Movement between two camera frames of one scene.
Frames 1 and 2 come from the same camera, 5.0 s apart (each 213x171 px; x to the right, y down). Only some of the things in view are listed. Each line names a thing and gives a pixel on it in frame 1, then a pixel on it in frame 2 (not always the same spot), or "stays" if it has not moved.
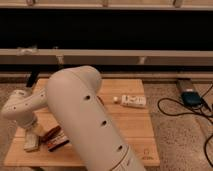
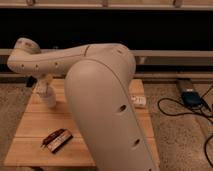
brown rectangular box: (57, 142) stays
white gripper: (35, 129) → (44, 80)
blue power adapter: (192, 99) stays
